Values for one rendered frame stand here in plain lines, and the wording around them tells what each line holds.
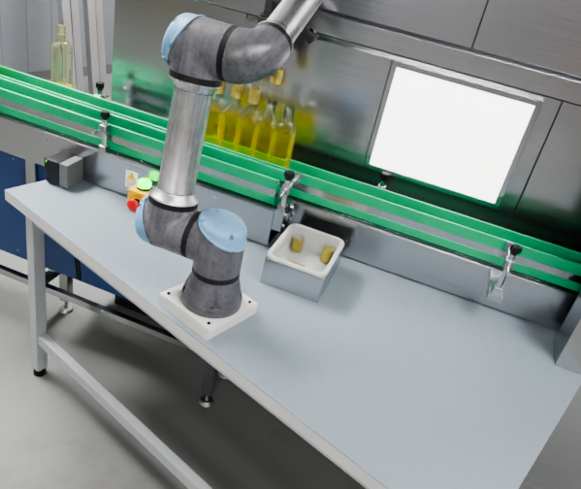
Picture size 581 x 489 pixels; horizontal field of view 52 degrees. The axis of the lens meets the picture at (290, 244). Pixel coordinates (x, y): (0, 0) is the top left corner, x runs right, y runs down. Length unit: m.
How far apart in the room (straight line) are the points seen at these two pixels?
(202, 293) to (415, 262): 0.69
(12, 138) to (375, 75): 1.19
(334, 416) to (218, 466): 0.89
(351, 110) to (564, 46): 0.60
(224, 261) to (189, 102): 0.36
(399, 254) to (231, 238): 0.64
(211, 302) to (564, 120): 1.09
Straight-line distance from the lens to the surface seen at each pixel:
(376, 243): 1.82
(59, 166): 1.99
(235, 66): 1.28
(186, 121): 1.35
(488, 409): 1.52
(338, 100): 1.89
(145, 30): 2.15
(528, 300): 1.85
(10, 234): 2.42
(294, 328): 1.53
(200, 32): 1.31
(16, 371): 2.46
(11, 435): 2.26
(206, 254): 1.38
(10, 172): 2.29
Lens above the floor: 1.70
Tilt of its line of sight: 31 degrees down
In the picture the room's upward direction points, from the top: 13 degrees clockwise
